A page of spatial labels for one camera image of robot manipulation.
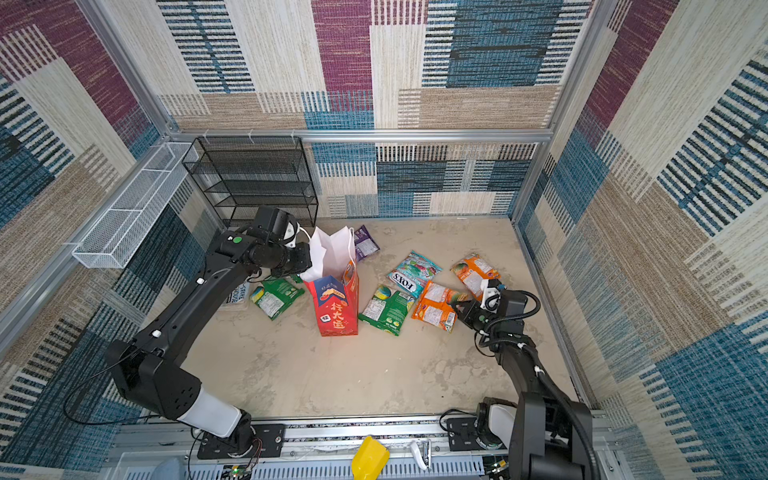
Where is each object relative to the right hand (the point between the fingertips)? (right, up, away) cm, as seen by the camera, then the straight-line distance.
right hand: (452, 307), depth 86 cm
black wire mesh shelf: (-70, +43, +22) cm, 85 cm away
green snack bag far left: (-54, +2, +10) cm, 55 cm away
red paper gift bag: (-32, +9, -12) cm, 35 cm away
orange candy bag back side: (+10, +9, +16) cm, 21 cm away
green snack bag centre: (-18, -2, +7) cm, 20 cm away
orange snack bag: (-4, -1, +5) cm, 6 cm away
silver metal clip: (-11, -30, -15) cm, 36 cm away
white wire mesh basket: (-97, +25, +7) cm, 100 cm away
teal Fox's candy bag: (-10, +8, +16) cm, 20 cm away
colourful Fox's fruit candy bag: (-30, +10, +5) cm, 32 cm away
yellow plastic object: (-22, -32, -16) cm, 42 cm away
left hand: (-38, +14, -7) cm, 41 cm away
